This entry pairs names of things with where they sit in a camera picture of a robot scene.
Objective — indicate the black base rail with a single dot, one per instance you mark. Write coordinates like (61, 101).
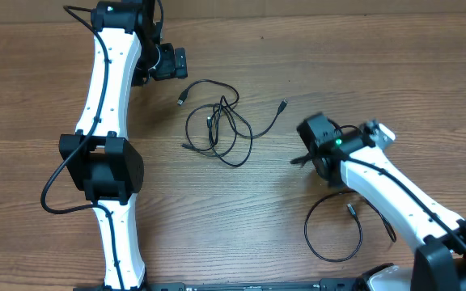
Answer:
(326, 284)

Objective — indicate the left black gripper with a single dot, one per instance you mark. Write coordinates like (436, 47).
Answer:
(171, 69)

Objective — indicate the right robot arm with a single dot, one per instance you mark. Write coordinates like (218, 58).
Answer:
(353, 157)

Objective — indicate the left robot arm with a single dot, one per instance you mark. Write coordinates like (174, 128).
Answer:
(103, 164)

